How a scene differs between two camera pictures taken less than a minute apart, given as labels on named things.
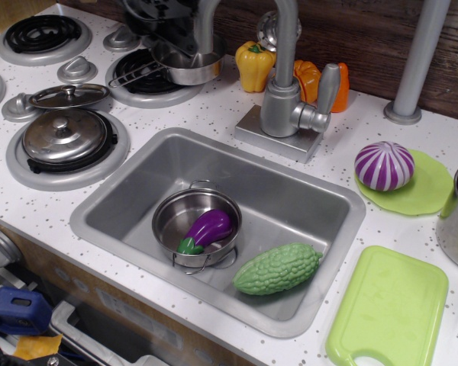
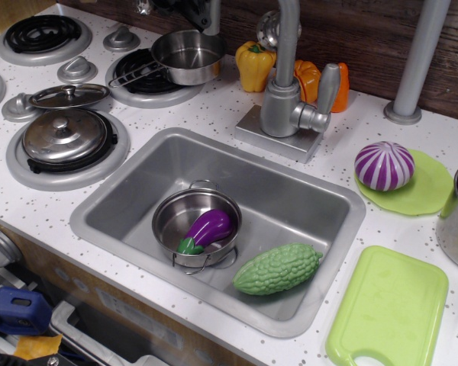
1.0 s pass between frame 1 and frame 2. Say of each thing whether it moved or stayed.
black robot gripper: moved
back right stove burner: stayed
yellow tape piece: stayed
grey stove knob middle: stayed
